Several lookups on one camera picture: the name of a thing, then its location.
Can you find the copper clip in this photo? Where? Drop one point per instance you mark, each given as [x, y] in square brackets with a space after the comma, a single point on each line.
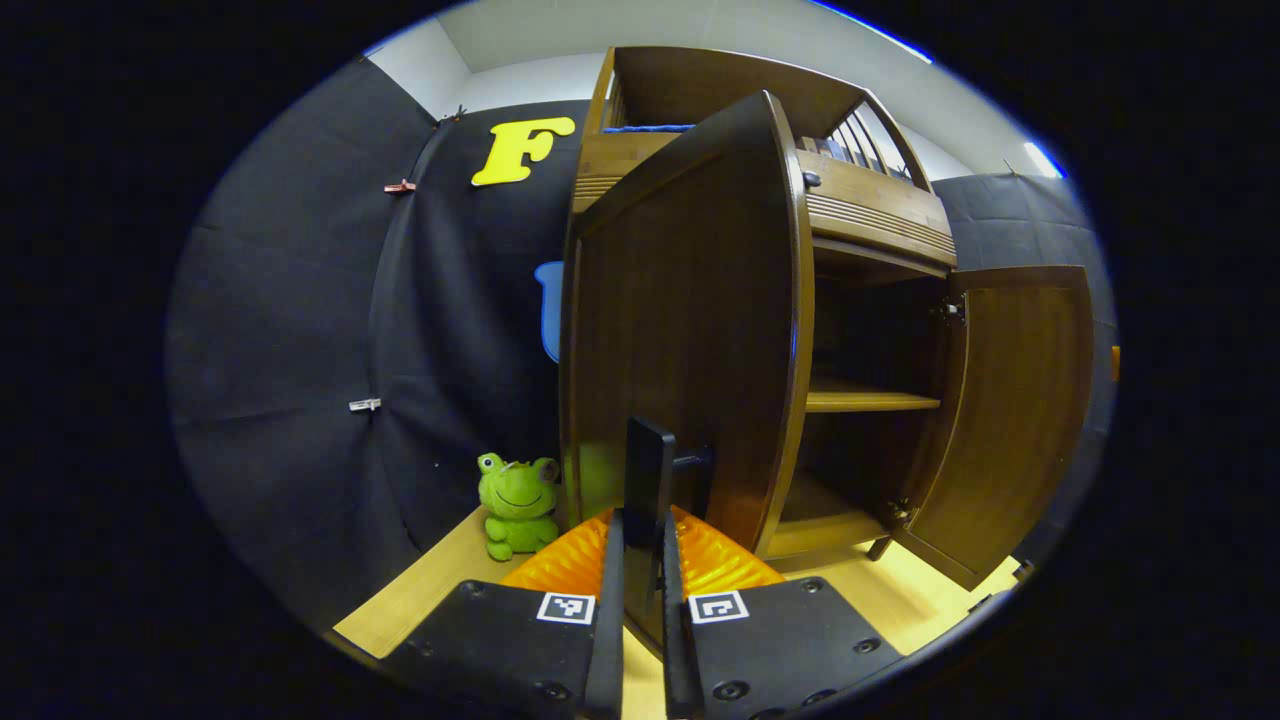
[400, 186]

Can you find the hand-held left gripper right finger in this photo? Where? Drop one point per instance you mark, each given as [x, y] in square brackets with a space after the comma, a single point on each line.
[678, 660]

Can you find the wooden shoe cabinet door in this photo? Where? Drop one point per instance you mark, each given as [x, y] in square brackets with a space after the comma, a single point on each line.
[690, 300]
[1010, 420]

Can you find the wooden double-door shoe cabinet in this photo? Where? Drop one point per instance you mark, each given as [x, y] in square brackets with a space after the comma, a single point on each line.
[700, 75]

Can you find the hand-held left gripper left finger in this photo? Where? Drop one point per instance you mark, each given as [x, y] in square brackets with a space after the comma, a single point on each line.
[606, 650]

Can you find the short ceiling light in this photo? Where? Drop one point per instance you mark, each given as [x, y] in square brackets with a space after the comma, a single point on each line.
[1042, 160]

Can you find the wooden inner cabinet shelf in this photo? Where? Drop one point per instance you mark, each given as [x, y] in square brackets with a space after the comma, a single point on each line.
[860, 400]

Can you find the white clip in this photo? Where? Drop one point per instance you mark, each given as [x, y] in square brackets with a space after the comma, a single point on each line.
[364, 405]

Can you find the wooden cabinet drawer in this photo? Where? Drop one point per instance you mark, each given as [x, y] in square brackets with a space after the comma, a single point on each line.
[880, 200]

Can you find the green frog plush toy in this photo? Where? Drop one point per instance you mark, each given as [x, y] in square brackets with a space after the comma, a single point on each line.
[518, 495]

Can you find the blue folded towel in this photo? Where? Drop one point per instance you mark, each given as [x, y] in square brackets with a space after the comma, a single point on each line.
[645, 128]

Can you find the black clip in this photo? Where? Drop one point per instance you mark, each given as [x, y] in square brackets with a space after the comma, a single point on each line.
[455, 113]

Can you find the black backdrop cloth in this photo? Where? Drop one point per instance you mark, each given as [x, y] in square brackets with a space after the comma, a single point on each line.
[290, 350]

